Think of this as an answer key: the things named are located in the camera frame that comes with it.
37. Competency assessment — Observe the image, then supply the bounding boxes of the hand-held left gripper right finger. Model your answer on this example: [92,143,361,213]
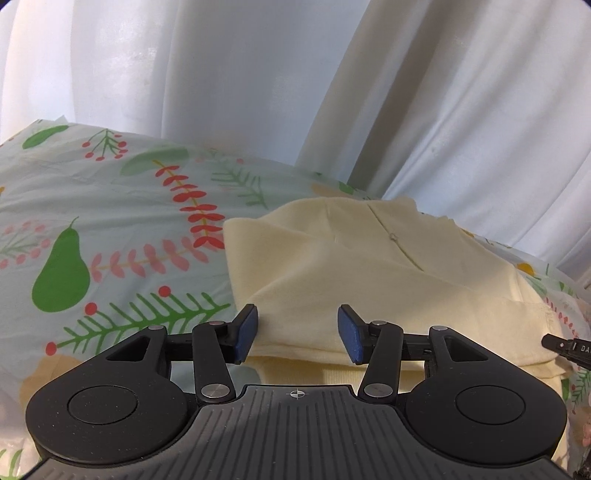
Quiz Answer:
[338,303,493,405]

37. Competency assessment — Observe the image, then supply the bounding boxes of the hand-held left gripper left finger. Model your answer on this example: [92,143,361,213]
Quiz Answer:
[105,304,259,404]

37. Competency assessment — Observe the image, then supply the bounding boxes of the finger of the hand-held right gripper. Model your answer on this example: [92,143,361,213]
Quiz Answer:
[541,333,591,370]

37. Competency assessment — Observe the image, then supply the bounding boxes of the cream knit sweater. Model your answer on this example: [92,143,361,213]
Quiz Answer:
[224,195,575,469]

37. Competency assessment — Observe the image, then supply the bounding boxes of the floral printed sheet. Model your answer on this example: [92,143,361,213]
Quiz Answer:
[0,117,591,480]

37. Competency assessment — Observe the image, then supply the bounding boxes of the white curtain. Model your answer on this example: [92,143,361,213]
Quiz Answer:
[0,0,591,289]

